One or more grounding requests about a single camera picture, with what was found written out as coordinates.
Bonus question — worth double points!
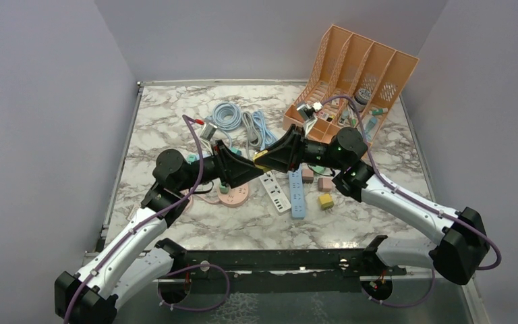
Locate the orange file organizer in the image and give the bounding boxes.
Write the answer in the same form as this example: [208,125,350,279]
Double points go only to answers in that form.
[283,25,419,142]

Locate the pink round power strip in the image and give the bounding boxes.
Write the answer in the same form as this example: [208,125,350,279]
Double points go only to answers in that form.
[217,184,250,208]

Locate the grey power cable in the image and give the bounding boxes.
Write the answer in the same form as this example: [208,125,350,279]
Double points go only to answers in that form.
[241,111,264,157]

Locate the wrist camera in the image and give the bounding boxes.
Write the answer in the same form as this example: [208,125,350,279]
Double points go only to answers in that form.
[199,122,218,143]
[296,102,323,136]

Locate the black mounting rail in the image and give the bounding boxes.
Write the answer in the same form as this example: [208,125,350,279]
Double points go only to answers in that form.
[154,236,406,296]

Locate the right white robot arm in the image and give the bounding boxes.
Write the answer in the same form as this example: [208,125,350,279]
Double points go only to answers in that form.
[254,125,501,285]

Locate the yellow charger plug front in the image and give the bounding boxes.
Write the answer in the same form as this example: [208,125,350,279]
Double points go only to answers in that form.
[317,193,335,211]

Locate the green charger plug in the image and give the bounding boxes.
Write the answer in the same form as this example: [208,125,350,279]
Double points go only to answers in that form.
[308,164,333,176]
[219,184,230,194]

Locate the blue long power strip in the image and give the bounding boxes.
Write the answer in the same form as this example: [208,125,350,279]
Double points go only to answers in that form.
[288,169,306,219]

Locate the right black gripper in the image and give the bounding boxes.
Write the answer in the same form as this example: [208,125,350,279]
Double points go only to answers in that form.
[254,125,345,173]

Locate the light blue power cable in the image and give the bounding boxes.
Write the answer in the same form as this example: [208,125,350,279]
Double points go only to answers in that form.
[252,109,287,153]

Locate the pink charger plug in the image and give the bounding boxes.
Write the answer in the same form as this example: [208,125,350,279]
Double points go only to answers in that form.
[317,178,334,192]
[301,168,314,184]

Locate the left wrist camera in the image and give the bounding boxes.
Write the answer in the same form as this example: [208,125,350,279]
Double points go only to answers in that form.
[199,122,218,143]

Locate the teal charger plug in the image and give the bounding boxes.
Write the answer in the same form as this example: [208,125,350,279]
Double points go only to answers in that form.
[231,147,242,156]

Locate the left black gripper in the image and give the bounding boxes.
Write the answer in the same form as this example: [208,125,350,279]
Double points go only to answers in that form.
[177,139,264,192]

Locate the yellow charger plug back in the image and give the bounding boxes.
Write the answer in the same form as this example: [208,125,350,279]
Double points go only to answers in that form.
[253,149,271,173]

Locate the blue coiled cable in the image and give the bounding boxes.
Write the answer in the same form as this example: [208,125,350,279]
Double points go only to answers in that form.
[205,101,243,132]

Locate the yellow charger plug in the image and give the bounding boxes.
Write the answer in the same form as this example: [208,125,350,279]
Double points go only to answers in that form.
[317,193,335,211]
[253,149,271,173]

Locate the white power strip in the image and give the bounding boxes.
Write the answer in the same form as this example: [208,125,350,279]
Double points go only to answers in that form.
[259,171,291,214]

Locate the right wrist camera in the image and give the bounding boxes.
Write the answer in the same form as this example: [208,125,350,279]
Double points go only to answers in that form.
[296,102,323,136]

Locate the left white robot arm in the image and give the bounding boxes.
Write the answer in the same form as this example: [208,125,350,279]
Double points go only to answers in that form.
[55,141,264,323]

